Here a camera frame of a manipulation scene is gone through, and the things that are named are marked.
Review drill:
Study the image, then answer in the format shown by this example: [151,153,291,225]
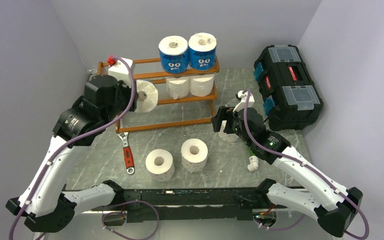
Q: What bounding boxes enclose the white roll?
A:
[180,138,209,173]
[218,120,239,143]
[166,76,190,100]
[145,149,175,182]

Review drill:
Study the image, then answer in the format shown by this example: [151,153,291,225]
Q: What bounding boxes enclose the white roll sideways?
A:
[189,73,215,97]

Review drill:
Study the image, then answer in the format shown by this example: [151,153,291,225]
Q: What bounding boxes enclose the blue roll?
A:
[158,35,189,75]
[188,32,217,71]
[134,80,159,113]

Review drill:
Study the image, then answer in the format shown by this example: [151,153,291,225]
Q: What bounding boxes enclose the orange wooden two-tier shelf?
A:
[97,56,220,134]

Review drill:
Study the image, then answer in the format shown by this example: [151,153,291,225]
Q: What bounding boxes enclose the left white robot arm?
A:
[5,74,137,233]

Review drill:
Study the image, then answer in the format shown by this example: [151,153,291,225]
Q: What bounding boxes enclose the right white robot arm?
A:
[211,106,363,238]

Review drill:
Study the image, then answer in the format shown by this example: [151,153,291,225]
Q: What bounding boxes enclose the green and white pipe fitting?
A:
[247,147,259,172]

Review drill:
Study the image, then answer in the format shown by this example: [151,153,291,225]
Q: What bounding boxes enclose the black plastic toolbox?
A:
[253,44,324,131]

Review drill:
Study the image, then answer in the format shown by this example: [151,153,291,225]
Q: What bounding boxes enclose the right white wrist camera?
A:
[233,90,255,112]

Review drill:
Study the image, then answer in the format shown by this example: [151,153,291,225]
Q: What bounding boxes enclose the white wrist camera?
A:
[107,55,132,88]
[233,90,255,112]

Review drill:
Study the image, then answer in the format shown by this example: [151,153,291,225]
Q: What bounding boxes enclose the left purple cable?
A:
[8,56,138,240]

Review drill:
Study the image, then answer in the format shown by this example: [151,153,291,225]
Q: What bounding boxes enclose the purple cable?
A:
[8,56,138,240]
[241,87,370,240]

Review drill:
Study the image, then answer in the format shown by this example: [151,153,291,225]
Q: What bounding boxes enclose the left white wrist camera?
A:
[107,55,132,88]

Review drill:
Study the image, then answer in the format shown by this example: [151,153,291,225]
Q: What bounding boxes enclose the red handled tool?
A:
[118,132,135,175]

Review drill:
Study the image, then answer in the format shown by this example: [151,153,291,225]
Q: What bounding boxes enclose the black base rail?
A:
[89,187,289,223]

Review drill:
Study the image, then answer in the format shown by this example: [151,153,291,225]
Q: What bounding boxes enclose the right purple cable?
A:
[241,87,370,240]

